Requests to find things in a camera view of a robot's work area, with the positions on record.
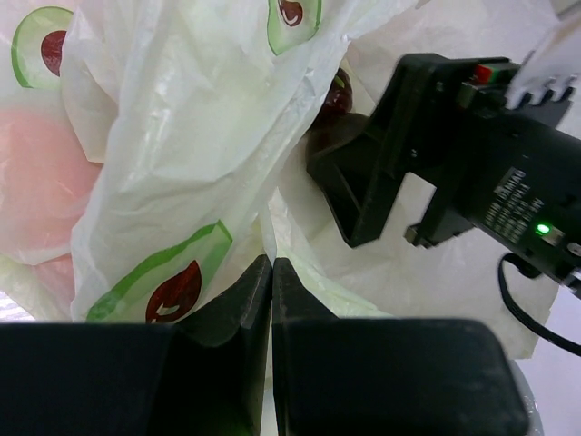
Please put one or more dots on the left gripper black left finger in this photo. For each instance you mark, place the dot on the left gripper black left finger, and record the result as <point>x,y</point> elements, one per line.
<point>203,375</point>

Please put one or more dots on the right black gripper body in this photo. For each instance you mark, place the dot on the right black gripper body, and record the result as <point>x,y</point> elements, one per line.
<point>507,172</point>

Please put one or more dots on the translucent plastic bag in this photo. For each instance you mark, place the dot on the translucent plastic bag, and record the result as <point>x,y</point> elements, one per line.
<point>150,150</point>

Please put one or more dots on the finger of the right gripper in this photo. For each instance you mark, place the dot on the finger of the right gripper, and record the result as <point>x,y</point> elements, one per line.
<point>340,169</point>

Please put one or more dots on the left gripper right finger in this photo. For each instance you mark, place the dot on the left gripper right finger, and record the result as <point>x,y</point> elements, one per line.
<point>385,376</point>

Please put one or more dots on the dark purple fake fruit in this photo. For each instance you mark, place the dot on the dark purple fake fruit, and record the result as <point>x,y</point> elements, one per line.
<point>338,101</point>

